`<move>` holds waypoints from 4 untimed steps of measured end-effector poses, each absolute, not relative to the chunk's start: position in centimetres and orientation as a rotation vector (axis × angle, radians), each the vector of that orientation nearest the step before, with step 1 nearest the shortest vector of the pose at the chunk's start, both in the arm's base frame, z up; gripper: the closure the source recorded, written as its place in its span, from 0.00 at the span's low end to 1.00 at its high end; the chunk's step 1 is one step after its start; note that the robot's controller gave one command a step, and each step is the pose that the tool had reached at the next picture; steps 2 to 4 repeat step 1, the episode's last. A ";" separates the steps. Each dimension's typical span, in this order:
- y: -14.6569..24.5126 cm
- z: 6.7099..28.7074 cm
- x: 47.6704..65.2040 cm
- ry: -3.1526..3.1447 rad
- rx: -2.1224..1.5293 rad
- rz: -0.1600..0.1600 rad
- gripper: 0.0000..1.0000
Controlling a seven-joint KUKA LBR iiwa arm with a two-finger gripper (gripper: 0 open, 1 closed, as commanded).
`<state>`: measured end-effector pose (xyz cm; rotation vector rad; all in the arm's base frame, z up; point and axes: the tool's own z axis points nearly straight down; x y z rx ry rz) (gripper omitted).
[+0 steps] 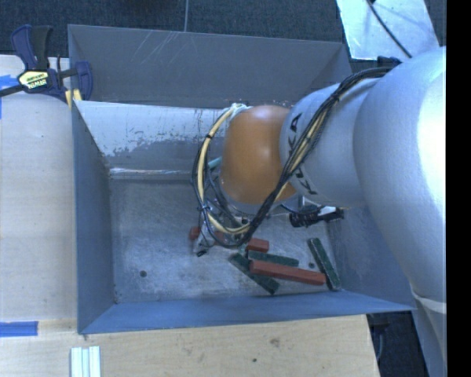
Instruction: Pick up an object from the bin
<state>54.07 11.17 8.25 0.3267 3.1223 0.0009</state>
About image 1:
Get dark green flat block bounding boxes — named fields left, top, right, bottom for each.
left=307, top=237, right=342, bottom=291
left=228, top=252, right=281, bottom=296
left=246, top=249, right=301, bottom=268

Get grey metal bin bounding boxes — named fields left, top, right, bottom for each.
left=67, top=24, right=418, bottom=335

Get pale wood board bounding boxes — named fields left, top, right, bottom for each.
left=0, top=92, right=79, bottom=324

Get black cylinder on white bracket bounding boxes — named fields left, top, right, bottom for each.
left=289, top=205, right=345, bottom=229

